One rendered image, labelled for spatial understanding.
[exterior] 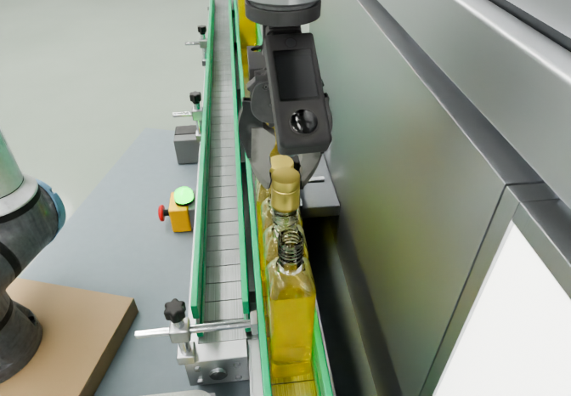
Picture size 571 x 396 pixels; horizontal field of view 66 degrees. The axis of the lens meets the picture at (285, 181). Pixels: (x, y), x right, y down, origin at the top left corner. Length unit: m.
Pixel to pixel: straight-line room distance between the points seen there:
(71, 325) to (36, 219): 0.21
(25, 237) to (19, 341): 0.17
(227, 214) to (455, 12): 0.64
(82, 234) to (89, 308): 0.26
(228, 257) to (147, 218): 0.36
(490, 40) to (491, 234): 0.13
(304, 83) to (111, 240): 0.79
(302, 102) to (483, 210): 0.17
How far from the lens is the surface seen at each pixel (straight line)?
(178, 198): 1.02
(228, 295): 0.77
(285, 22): 0.41
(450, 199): 0.38
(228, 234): 0.87
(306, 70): 0.41
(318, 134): 0.38
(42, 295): 0.99
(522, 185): 0.32
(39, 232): 0.85
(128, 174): 1.29
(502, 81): 0.33
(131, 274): 1.02
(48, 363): 0.89
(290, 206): 0.52
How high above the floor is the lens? 1.50
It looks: 39 degrees down
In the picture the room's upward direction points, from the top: straight up
